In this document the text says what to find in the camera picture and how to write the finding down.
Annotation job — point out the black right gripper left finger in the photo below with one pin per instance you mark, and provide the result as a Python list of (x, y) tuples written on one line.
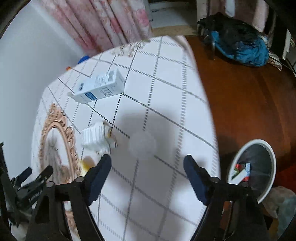
[(49, 221)]

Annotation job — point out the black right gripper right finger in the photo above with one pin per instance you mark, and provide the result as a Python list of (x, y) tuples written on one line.
[(232, 211)]

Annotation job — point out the blue red milk carton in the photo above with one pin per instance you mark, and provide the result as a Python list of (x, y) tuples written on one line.
[(241, 173)]

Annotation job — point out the yellow fruit peel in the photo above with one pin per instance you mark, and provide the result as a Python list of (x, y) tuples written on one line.
[(86, 163)]

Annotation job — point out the clear plastic cup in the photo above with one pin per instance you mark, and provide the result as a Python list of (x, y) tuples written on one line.
[(142, 145)]

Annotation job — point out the white round trash bin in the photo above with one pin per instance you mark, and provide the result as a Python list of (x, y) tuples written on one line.
[(261, 157)]

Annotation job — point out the grey cloth on floor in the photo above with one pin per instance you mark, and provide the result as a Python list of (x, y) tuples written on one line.
[(280, 205)]

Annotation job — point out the crumpled white paper leaflet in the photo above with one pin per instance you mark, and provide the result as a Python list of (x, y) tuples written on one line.
[(98, 138)]

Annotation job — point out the white patterned tablecloth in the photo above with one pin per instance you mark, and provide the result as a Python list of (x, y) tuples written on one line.
[(151, 98)]

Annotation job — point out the white blue carton box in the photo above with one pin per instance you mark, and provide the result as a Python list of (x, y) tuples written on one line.
[(101, 86)]

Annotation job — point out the pink floral curtain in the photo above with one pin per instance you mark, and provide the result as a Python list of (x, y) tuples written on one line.
[(97, 26)]

